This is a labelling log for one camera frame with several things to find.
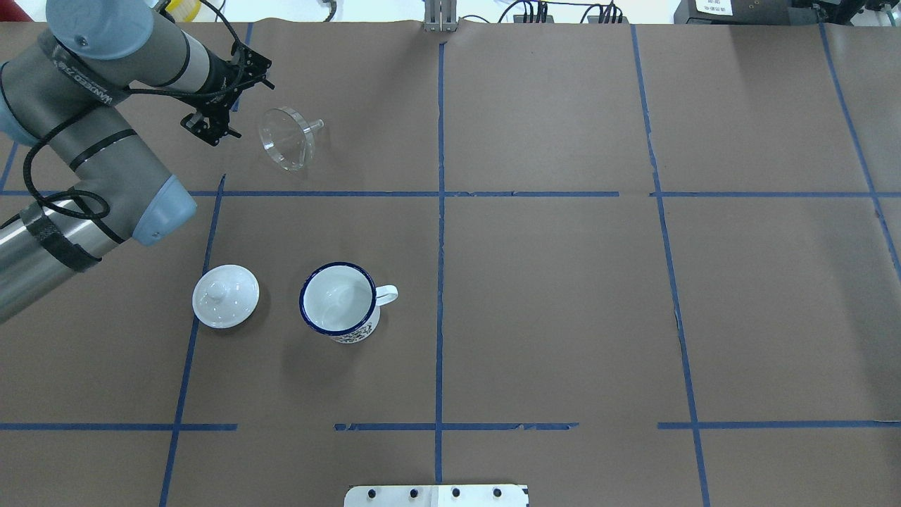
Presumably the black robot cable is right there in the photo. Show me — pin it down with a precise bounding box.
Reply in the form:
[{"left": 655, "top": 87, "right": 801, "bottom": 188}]
[{"left": 21, "top": 0, "right": 247, "bottom": 244}]

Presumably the yellow bowl with blue plate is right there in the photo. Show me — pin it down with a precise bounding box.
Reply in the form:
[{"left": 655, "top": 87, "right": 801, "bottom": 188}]
[{"left": 164, "top": 0, "right": 203, "bottom": 23}]

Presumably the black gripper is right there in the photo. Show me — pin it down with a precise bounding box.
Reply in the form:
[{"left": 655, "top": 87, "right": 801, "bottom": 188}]
[{"left": 181, "top": 42, "right": 275, "bottom": 146}]

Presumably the white cup lid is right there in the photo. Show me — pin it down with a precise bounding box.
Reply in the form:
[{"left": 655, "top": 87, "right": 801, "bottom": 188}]
[{"left": 191, "top": 264, "right": 260, "bottom": 330}]

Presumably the clear glass funnel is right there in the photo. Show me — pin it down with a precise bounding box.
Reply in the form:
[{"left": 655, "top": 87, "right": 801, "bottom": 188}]
[{"left": 258, "top": 107, "right": 325, "bottom": 171}]

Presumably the white enamel cup blue rim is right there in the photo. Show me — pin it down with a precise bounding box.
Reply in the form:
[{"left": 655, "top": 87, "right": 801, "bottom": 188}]
[{"left": 298, "top": 262, "right": 398, "bottom": 344}]

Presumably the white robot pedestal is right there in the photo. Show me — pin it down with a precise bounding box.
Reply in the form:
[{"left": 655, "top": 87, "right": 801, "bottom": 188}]
[{"left": 344, "top": 484, "right": 530, "bottom": 506}]

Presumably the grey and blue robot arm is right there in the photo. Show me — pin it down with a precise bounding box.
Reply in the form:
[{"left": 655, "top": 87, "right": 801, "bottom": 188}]
[{"left": 2, "top": 1, "right": 272, "bottom": 321}]

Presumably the aluminium frame post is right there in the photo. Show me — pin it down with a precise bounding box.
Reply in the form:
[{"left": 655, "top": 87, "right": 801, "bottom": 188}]
[{"left": 422, "top": 0, "right": 459, "bottom": 33}]

